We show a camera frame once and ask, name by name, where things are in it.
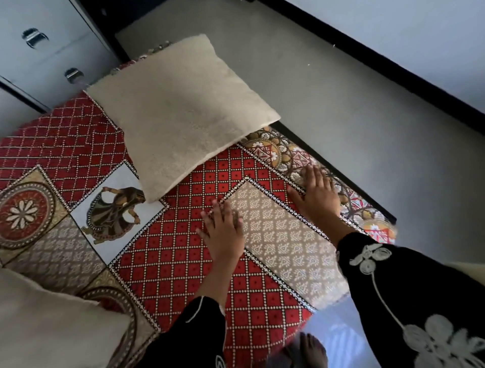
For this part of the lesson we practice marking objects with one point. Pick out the person's right hand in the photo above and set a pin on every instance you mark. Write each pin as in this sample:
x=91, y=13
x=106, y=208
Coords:
x=320, y=201

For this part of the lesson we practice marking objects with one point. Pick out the person's left hand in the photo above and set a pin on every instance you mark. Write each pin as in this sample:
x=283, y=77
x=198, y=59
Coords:
x=225, y=242

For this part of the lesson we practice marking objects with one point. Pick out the red patterned bedsheet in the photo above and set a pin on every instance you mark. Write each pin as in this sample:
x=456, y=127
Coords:
x=170, y=265

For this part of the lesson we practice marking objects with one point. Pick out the beige pillow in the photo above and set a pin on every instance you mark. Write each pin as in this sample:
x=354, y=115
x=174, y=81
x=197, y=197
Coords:
x=57, y=326
x=182, y=113

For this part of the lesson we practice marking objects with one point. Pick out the person's right forearm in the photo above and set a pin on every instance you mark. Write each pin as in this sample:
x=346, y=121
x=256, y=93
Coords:
x=335, y=229

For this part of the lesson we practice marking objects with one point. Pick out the person's left forearm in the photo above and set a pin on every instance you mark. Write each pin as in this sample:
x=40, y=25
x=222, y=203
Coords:
x=216, y=282

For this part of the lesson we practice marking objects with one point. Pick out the black floral blouse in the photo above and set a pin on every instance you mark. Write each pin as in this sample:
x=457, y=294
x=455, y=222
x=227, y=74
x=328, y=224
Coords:
x=416, y=295

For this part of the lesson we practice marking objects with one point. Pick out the white wardrobe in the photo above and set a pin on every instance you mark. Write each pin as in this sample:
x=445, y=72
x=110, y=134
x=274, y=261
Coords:
x=75, y=57

